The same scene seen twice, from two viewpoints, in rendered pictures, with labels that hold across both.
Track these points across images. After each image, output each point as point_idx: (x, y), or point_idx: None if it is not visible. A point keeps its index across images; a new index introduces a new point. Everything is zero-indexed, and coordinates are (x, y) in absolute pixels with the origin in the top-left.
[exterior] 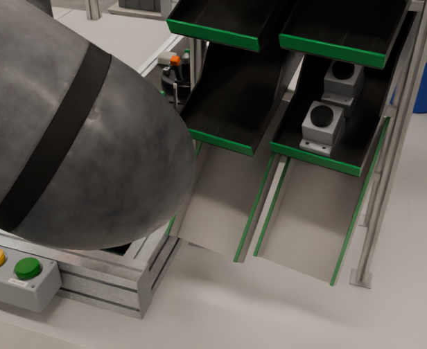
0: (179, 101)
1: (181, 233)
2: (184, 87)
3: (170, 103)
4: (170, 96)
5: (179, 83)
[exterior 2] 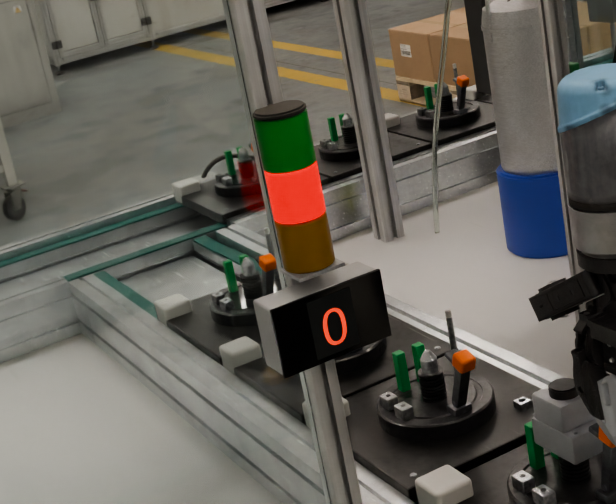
0: (392, 372)
1: None
2: (370, 351)
3: (388, 381)
4: (365, 376)
5: (357, 349)
